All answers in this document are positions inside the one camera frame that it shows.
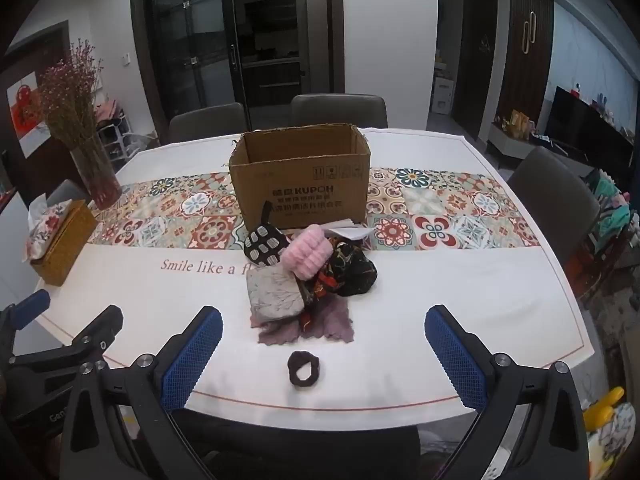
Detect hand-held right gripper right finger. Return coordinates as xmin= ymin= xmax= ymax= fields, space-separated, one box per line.
xmin=424 ymin=304 xmax=591 ymax=480

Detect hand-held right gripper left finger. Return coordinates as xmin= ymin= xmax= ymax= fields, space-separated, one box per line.
xmin=60 ymin=305 xmax=224 ymax=480

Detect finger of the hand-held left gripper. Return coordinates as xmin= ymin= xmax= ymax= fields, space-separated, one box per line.
xmin=10 ymin=305 xmax=124 ymax=367
xmin=0 ymin=289 xmax=52 ymax=333

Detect dark scrunchie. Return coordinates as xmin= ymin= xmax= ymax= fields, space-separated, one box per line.
xmin=286 ymin=351 xmax=323 ymax=388

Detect grey patterned fabric pad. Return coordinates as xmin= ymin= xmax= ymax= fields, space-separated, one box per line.
xmin=246 ymin=265 xmax=306 ymax=322

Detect mauve cloth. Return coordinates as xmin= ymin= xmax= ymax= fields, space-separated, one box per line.
xmin=248 ymin=305 xmax=357 ymax=346

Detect black white patterned pouch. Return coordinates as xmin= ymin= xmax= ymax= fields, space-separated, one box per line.
xmin=244 ymin=200 xmax=291 ymax=267

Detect black floral scarf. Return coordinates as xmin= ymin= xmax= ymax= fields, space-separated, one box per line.
xmin=300 ymin=240 xmax=378 ymax=333

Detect pink fluffy headband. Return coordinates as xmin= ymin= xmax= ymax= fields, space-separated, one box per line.
xmin=280 ymin=226 xmax=335 ymax=281

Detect brown cardboard box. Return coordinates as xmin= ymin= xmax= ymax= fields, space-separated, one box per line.
xmin=229 ymin=124 xmax=372 ymax=233

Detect wicker tissue box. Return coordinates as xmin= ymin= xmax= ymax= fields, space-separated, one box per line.
xmin=30 ymin=199 xmax=99 ymax=287

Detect printed tile pattern tablecloth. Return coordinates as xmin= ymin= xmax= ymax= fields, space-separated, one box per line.
xmin=35 ymin=127 xmax=596 ymax=418

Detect floral tissue pack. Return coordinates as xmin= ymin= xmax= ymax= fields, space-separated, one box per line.
xmin=22 ymin=199 xmax=73 ymax=261

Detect glass vase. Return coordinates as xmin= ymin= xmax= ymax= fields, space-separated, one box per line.
xmin=69 ymin=132 xmax=123 ymax=210

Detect yellow glove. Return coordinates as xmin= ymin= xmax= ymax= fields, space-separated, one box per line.
xmin=582 ymin=386 xmax=626 ymax=433

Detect grey dining chair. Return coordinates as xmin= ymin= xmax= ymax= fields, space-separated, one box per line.
xmin=167 ymin=102 xmax=249 ymax=145
xmin=506 ymin=146 xmax=601 ymax=266
xmin=291 ymin=93 xmax=388 ymax=129

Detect white shoe rack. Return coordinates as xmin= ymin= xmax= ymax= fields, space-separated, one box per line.
xmin=95 ymin=110 xmax=146 ymax=161

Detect pile of clothes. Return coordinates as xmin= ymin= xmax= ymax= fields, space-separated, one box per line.
xmin=585 ymin=167 xmax=640 ymax=261

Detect dried pink flower bouquet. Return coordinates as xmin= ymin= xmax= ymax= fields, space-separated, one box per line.
xmin=39 ymin=40 xmax=101 ymax=151

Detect white television cabinet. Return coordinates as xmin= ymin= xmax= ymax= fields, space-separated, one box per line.
xmin=486 ymin=122 xmax=546 ymax=171

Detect yellow packages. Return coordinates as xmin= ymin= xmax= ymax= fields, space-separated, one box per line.
xmin=500 ymin=110 xmax=533 ymax=138

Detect black television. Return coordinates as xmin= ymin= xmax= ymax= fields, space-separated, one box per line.
xmin=544 ymin=86 xmax=636 ymax=188

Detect dark wooden door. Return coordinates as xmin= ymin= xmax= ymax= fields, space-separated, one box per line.
xmin=452 ymin=0 xmax=498 ymax=141

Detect dark glass sliding door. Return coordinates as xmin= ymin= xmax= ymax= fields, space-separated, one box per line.
xmin=131 ymin=0 xmax=346 ymax=146

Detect red wall poster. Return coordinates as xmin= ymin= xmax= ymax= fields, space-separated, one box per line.
xmin=7 ymin=72 xmax=51 ymax=156

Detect dark cabinet with gold handles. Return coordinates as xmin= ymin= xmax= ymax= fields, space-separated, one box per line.
xmin=495 ymin=0 xmax=555 ymax=126

